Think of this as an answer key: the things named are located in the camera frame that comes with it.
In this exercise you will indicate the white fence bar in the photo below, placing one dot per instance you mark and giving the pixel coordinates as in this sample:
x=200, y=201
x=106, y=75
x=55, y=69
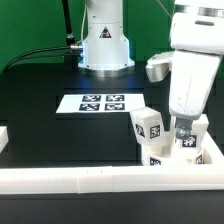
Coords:
x=212, y=154
x=110, y=179

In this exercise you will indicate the white sheet with tags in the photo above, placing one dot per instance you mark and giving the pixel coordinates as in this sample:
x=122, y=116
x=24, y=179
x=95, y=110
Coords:
x=100, y=103

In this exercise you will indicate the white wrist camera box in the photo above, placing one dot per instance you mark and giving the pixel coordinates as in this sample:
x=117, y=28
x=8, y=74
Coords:
x=197, y=33

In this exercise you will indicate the white right fence bar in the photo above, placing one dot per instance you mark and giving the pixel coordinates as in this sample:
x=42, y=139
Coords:
x=212, y=154

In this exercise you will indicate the white front fence bar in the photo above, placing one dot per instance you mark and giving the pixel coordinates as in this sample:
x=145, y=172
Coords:
x=110, y=179

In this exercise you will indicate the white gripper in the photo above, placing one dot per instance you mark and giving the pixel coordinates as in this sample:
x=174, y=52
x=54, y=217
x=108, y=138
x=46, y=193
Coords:
x=192, y=76

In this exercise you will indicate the black vertical pole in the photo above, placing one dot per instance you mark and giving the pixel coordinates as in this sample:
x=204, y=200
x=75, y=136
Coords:
x=69, y=33

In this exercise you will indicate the white left fence piece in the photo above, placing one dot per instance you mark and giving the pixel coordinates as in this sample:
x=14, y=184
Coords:
x=3, y=137

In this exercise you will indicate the white round stool seat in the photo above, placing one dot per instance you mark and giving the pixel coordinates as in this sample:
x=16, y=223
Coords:
x=149, y=158

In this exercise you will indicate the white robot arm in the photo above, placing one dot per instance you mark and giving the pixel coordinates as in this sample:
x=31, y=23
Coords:
x=105, y=48

